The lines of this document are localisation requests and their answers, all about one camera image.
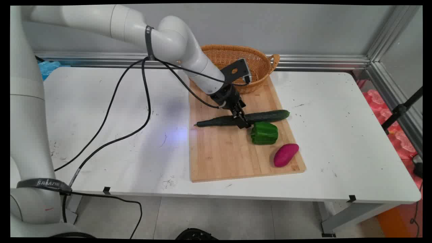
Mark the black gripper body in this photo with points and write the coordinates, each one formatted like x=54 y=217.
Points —
x=226 y=97

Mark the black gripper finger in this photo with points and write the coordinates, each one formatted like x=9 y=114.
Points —
x=241 y=107
x=244 y=123

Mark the long dark green cucumber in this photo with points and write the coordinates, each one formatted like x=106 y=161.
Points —
x=266 y=115

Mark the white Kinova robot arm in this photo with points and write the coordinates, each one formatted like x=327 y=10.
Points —
x=30 y=101

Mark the green bell pepper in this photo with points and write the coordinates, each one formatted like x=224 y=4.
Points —
x=265 y=133

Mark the bamboo cutting board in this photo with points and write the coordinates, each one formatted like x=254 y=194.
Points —
x=222 y=152

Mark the woven wicker basket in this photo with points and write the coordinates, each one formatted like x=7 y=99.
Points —
x=256 y=64

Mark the purple sweet potato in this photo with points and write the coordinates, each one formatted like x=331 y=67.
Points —
x=285 y=155

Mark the black round object on floor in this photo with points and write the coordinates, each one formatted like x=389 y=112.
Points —
x=195 y=234

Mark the small black table clip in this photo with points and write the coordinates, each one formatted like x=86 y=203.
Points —
x=351 y=198
x=106 y=190

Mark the grey metal table leg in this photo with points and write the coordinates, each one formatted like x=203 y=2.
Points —
x=351 y=216

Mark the black tripod stand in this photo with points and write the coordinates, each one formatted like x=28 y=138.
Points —
x=400 y=109

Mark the red plastic bottle pack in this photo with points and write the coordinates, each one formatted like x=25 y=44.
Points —
x=400 y=141

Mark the black power adapter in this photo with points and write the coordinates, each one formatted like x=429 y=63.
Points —
x=418 y=168

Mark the blue plastic bag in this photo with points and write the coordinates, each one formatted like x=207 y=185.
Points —
x=49 y=68

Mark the black wrist camera mount plate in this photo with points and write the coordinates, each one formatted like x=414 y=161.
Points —
x=236 y=70

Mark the aluminium frame horizontal rail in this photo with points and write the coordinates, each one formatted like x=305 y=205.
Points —
x=320 y=62

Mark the aluminium frame corner rail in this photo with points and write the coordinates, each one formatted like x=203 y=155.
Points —
x=388 y=37

